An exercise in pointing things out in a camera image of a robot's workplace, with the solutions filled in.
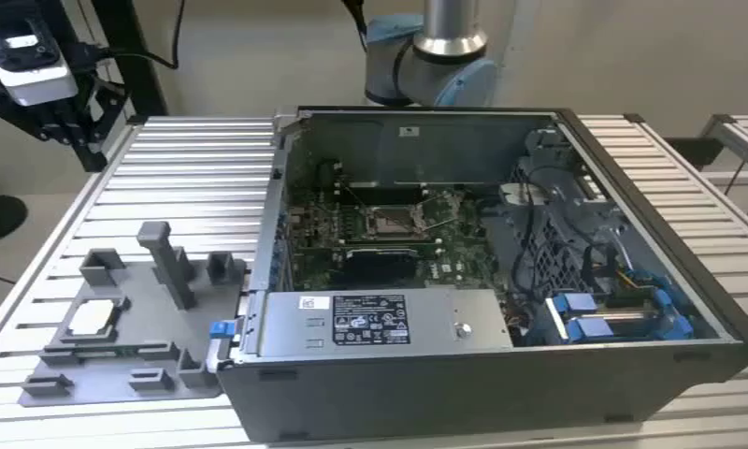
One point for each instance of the green motherboard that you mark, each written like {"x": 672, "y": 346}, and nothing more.
{"x": 462, "y": 243}

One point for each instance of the large blue disk carrier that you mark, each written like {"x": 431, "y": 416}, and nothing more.
{"x": 589, "y": 329}

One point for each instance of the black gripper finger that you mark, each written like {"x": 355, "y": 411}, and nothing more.
{"x": 103, "y": 117}
{"x": 12, "y": 114}

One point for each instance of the silver CPU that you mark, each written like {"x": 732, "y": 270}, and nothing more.
{"x": 94, "y": 318}

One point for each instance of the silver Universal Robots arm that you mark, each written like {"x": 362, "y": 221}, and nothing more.
{"x": 453, "y": 28}

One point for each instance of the CPU socket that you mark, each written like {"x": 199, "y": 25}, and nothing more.
{"x": 390, "y": 225}

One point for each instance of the aluminium frame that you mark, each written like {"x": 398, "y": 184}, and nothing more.
{"x": 740, "y": 140}

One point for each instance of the grey parts rack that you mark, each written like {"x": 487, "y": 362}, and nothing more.
{"x": 131, "y": 369}

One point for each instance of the blue drive bay clip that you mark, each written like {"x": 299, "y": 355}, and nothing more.
{"x": 674, "y": 313}

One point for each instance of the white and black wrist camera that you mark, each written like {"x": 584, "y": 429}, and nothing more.
{"x": 31, "y": 70}

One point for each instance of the black block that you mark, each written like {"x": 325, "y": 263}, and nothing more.
{"x": 693, "y": 152}

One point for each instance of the black low-profile card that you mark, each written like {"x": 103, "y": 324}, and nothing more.
{"x": 381, "y": 266}

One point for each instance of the black upright stand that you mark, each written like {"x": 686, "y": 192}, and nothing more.
{"x": 143, "y": 70}

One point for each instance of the black perforated drive cage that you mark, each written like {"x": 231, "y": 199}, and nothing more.
{"x": 555, "y": 252}

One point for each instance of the thin metal locking lever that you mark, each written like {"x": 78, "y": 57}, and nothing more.
{"x": 357, "y": 195}

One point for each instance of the small blue disk carrier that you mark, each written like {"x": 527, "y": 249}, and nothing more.
{"x": 581, "y": 302}

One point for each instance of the black round base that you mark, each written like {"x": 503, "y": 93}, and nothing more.
{"x": 0, "y": 220}

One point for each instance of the black RAM slot bank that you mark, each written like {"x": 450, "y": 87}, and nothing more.
{"x": 383, "y": 192}

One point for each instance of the black open PC case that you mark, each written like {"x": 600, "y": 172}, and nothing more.
{"x": 411, "y": 397}

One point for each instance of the green RAM stick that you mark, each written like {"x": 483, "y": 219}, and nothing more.
{"x": 131, "y": 349}

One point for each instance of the silver power supply unit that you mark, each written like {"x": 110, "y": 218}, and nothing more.
{"x": 287, "y": 327}

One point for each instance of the blue case latch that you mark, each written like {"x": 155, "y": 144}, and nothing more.
{"x": 221, "y": 328}

